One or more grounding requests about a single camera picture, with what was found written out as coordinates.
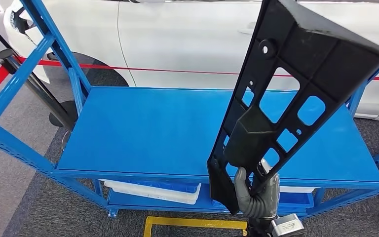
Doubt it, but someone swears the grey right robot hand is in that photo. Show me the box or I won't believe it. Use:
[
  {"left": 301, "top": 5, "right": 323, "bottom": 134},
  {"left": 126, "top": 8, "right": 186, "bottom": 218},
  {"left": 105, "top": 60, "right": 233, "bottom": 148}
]
[{"left": 233, "top": 158, "right": 280, "bottom": 220}]

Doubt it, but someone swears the black plastic plate frame part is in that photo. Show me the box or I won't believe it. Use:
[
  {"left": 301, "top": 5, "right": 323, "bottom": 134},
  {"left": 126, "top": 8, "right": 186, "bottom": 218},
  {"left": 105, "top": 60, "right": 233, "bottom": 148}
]
[{"left": 206, "top": 0, "right": 379, "bottom": 217}]

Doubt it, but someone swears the blue metal shelf rack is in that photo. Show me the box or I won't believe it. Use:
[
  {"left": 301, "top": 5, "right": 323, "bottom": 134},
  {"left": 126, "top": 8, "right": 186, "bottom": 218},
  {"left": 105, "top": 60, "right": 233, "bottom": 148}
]
[{"left": 0, "top": 0, "right": 379, "bottom": 220}]

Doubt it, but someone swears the long red barrier belt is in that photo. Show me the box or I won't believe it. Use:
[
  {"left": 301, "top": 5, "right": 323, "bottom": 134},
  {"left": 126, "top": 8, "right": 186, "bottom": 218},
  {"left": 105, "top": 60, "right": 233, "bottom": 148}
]
[{"left": 14, "top": 55, "right": 379, "bottom": 82}]

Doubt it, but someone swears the white car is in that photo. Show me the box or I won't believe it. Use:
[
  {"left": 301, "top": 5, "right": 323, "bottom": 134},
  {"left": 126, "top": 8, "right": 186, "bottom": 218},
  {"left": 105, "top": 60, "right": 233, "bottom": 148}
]
[{"left": 3, "top": 0, "right": 379, "bottom": 121}]

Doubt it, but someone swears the black thin pole stand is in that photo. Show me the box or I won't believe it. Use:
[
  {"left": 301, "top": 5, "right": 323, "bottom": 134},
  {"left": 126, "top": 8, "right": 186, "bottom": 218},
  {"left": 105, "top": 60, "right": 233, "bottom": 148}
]
[{"left": 0, "top": 13, "right": 79, "bottom": 128}]

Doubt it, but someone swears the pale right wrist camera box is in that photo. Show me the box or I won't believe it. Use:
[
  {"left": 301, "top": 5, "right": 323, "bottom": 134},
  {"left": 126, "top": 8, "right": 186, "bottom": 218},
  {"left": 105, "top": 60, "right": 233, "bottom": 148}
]
[{"left": 271, "top": 214, "right": 306, "bottom": 237}]

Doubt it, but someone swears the white car door handle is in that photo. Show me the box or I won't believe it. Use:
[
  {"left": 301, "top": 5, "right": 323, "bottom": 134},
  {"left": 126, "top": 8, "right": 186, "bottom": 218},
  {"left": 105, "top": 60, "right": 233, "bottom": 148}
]
[{"left": 237, "top": 21, "right": 258, "bottom": 36}]

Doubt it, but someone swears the chrome stanchion post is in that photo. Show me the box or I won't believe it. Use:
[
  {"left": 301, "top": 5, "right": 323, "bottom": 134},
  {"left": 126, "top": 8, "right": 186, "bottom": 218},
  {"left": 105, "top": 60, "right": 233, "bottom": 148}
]
[{"left": 0, "top": 48, "right": 76, "bottom": 131}]

